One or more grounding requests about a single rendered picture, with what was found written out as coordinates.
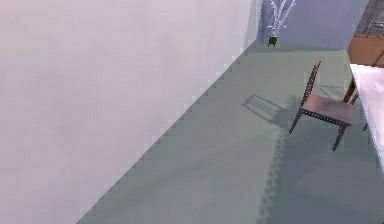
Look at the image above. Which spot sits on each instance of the brown wooden chair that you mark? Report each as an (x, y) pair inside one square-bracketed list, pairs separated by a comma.
[(328, 108)]

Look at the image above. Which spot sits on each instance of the white table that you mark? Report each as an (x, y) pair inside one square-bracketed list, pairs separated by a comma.
[(371, 96)]

